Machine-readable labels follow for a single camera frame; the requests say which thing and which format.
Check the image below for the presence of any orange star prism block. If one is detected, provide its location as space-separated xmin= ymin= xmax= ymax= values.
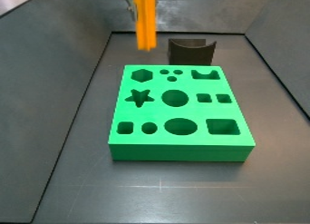
xmin=133 ymin=0 xmax=156 ymax=51

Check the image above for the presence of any green shape sorting board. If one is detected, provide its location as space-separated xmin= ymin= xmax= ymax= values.
xmin=108 ymin=65 xmax=255 ymax=162

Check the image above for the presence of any black curved block holder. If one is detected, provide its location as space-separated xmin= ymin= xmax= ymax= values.
xmin=168 ymin=38 xmax=216 ymax=65

